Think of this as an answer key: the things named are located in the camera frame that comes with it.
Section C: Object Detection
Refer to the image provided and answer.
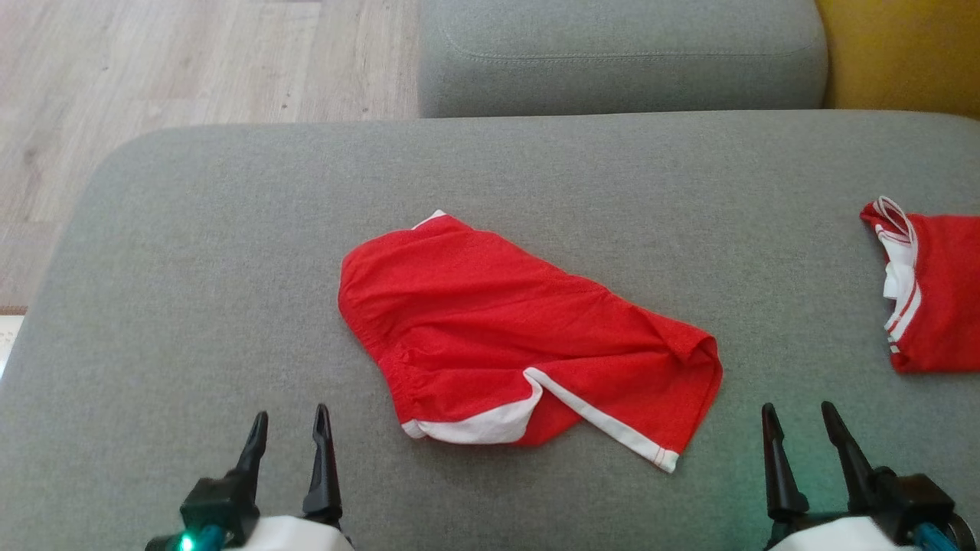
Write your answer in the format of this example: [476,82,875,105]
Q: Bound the teal left camera connector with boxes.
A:
[144,524,228,551]

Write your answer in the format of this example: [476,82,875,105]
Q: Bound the teal camera connector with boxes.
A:
[911,522,959,551]
[144,524,228,551]

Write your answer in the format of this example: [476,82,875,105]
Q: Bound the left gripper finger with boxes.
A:
[302,403,343,525]
[234,411,270,481]

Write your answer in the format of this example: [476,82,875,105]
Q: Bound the grey fabric sofa seat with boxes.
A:
[0,109,980,551]

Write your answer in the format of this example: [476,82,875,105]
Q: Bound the yellow upholstered cushion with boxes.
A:
[814,0,980,121]

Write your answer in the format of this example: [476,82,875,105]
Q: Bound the pale floor mat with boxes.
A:
[0,306,28,377]

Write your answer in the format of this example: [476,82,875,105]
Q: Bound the red shorts with white trim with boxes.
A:
[337,208,724,474]

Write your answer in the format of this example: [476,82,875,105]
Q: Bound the grey sofa back cushion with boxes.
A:
[418,0,830,119]

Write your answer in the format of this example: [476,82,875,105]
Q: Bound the teal right camera connector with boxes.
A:
[911,522,959,551]

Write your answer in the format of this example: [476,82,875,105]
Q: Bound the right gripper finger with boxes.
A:
[762,403,809,523]
[823,400,877,514]

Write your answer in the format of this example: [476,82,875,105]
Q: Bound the red jersey with white sleeves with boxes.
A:
[859,195,980,375]

